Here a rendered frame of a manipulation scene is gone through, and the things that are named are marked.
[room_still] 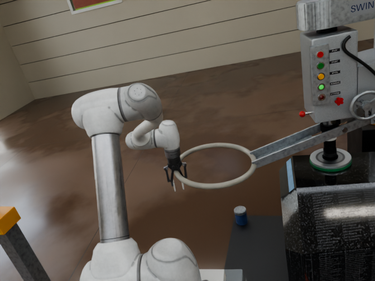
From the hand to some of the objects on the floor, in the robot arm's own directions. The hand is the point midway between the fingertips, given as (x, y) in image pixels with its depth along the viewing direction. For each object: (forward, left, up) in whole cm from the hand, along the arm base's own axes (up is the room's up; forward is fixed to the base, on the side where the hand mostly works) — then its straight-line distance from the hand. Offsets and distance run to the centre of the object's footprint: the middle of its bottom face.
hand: (178, 184), depth 186 cm
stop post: (-42, +76, -86) cm, 123 cm away
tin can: (+56, -31, -79) cm, 102 cm away
